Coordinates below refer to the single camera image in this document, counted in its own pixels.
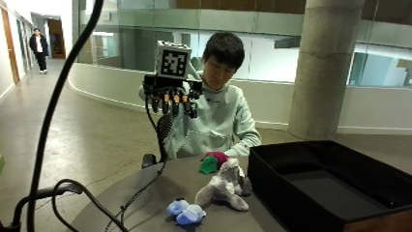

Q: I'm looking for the person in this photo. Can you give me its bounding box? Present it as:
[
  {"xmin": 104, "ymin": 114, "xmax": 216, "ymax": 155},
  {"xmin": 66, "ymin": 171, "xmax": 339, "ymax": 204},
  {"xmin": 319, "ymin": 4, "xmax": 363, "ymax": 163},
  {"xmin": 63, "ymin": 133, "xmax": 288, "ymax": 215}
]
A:
[
  {"xmin": 28, "ymin": 28, "xmax": 51, "ymax": 75},
  {"xmin": 138, "ymin": 31, "xmax": 263, "ymax": 160}
]

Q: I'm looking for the black mesh office chair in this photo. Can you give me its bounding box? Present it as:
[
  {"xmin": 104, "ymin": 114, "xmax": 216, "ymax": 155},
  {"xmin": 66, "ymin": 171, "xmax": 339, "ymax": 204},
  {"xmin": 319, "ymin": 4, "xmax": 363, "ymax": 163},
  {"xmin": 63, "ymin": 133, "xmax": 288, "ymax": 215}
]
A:
[{"xmin": 140, "ymin": 112, "xmax": 175, "ymax": 169}]

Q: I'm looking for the white marker cube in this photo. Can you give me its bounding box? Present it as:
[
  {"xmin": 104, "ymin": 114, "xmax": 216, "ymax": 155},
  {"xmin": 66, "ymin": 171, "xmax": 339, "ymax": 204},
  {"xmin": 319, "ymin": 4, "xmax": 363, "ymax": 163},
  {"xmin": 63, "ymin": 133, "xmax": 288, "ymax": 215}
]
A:
[{"xmin": 155, "ymin": 40, "xmax": 194, "ymax": 80}]

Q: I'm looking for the magenta and green plush toy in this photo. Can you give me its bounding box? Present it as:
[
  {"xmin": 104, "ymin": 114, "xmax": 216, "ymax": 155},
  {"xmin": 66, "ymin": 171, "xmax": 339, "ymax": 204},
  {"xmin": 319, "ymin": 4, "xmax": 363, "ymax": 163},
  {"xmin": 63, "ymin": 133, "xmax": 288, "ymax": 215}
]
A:
[{"xmin": 198, "ymin": 151, "xmax": 232, "ymax": 175}]

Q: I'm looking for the grey plush animal toy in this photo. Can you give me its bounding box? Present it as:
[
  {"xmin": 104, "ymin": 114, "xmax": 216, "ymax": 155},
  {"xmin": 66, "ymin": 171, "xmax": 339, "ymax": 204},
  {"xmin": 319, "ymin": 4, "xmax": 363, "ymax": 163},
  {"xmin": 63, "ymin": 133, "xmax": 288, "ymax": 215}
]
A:
[{"xmin": 194, "ymin": 157, "xmax": 254, "ymax": 213}]

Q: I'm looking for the glass balustrade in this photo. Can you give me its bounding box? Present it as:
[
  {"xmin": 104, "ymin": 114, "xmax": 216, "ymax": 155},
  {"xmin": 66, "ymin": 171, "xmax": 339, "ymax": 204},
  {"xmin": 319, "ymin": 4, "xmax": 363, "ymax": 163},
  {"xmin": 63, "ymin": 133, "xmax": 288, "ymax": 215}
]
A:
[{"xmin": 76, "ymin": 0, "xmax": 412, "ymax": 89}]

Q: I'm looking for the blue plush toy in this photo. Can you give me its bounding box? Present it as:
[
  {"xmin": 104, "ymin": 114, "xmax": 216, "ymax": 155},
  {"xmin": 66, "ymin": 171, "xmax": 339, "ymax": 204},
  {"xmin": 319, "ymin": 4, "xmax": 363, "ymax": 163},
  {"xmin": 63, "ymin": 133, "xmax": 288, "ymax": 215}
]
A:
[{"xmin": 166, "ymin": 197, "xmax": 207, "ymax": 226}]

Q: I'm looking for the concrete column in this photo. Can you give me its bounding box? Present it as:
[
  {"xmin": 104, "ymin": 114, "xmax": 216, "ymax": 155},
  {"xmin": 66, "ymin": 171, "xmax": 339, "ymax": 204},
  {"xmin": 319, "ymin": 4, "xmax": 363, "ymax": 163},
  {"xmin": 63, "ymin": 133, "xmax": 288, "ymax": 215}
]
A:
[{"xmin": 287, "ymin": 0, "xmax": 367, "ymax": 141}]

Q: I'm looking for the brown wooden door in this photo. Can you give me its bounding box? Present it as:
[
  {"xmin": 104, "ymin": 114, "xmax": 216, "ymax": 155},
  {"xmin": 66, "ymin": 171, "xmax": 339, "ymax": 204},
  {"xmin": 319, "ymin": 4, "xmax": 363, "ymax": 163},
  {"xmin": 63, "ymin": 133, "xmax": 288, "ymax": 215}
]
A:
[{"xmin": 0, "ymin": 6, "xmax": 22, "ymax": 85}]

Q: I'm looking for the black fabric storage box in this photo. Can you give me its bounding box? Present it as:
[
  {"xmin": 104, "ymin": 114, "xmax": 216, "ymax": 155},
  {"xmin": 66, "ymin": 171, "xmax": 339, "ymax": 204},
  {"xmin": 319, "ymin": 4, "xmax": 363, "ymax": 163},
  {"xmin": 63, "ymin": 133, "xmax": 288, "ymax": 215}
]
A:
[{"xmin": 247, "ymin": 139, "xmax": 412, "ymax": 232}]

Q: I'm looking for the thin black glove cable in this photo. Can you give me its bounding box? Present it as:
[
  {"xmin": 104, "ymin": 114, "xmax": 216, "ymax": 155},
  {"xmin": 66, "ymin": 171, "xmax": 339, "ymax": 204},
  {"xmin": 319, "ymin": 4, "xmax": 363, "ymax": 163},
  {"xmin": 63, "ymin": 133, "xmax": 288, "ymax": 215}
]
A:
[{"xmin": 103, "ymin": 96, "xmax": 170, "ymax": 232}]

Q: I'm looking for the thick black cable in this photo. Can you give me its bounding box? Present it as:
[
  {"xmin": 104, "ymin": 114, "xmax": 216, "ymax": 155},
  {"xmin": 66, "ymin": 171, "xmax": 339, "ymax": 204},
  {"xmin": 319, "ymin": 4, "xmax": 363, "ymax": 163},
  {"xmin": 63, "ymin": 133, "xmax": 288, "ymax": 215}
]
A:
[{"xmin": 26, "ymin": 0, "xmax": 106, "ymax": 232}]

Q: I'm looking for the looped black cable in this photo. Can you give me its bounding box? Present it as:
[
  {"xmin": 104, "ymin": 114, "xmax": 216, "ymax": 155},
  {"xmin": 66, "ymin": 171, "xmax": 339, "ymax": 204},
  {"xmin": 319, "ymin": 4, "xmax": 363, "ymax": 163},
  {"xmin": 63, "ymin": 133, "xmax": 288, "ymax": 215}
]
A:
[{"xmin": 51, "ymin": 178, "xmax": 131, "ymax": 232}]

